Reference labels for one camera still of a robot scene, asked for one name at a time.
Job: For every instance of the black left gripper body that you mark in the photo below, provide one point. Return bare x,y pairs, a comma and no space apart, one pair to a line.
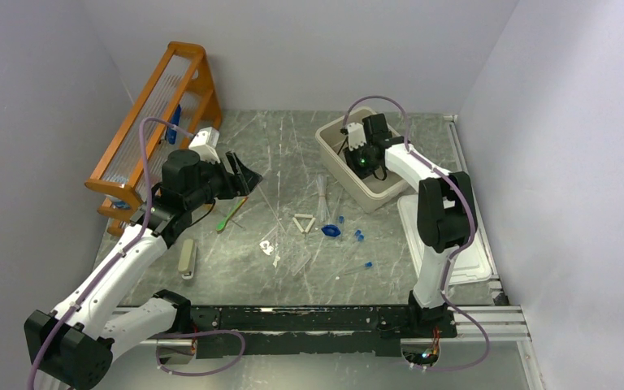
227,187

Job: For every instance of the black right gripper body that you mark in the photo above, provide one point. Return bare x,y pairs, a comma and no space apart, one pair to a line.
360,161

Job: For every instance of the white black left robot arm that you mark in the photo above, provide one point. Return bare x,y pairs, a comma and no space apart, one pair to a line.
77,341

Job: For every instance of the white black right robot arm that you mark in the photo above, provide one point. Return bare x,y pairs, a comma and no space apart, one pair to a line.
445,221

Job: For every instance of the green plastic spatula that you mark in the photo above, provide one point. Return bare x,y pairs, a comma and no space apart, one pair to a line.
230,214

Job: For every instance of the clear glass tube bundle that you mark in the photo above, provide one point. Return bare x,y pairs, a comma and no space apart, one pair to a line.
323,214

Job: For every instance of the small blue cap pair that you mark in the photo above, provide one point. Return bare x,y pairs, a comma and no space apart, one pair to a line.
359,235

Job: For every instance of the blue plastic hexagon cap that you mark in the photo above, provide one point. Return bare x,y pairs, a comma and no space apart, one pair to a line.
331,230

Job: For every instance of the white clay triangle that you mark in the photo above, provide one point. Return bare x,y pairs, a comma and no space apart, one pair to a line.
304,222

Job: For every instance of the beige stapler-like case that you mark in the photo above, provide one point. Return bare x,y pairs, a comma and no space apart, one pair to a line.
186,264

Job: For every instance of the blue capped clear tube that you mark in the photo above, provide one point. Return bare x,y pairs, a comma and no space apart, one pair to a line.
355,269

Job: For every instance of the orange wooden test tube rack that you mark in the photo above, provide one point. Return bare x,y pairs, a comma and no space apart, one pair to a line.
181,89

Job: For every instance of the white plastic bin lid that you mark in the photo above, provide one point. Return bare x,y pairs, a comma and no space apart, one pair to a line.
471,266

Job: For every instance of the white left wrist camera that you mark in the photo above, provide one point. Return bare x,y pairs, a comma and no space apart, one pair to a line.
204,144

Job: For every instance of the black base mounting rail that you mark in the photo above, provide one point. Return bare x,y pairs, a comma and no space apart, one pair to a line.
229,330

